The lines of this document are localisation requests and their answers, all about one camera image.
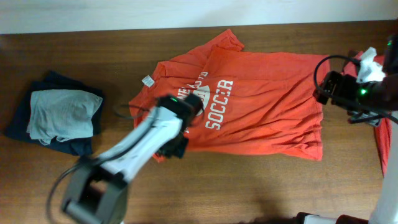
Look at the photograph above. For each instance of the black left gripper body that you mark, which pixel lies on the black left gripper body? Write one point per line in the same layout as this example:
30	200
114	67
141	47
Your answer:
176	147

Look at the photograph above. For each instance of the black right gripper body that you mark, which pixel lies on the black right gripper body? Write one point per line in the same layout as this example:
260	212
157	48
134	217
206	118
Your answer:
347	92

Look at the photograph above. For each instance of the orange soccer t-shirt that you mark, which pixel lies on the orange soccer t-shirt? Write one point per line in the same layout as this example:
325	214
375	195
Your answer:
253	103

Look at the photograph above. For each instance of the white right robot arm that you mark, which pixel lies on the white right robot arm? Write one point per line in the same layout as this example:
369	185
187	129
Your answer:
367	90

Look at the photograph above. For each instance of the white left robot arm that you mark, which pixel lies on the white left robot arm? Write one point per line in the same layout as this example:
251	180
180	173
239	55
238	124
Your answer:
98	189

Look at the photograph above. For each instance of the red shirt pile right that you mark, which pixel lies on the red shirt pile right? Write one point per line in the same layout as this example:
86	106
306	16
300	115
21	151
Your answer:
382	133

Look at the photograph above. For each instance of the light grey folded garment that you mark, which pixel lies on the light grey folded garment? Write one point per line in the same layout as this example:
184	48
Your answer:
62	115

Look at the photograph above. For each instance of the navy folded garment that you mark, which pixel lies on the navy folded garment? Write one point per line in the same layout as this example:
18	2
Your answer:
17	128

